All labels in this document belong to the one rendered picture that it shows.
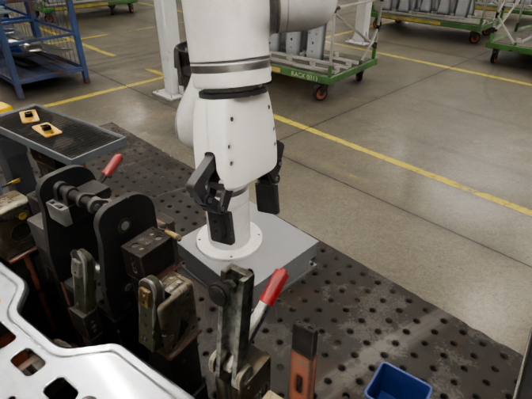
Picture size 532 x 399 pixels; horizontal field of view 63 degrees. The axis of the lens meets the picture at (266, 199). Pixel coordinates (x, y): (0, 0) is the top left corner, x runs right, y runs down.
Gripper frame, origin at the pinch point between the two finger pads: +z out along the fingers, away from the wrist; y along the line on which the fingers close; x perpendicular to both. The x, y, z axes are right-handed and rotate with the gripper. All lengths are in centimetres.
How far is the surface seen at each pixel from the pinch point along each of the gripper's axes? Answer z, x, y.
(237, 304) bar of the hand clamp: 10.0, 0.0, 3.6
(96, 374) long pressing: 24.4, -21.9, 12.0
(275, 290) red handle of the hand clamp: 12.8, 0.1, -4.6
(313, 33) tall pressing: -13, -208, -403
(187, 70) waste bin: 5, -227, -224
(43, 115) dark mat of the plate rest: -6, -78, -20
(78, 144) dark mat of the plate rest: -1, -56, -15
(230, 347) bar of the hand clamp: 17.2, -1.8, 3.9
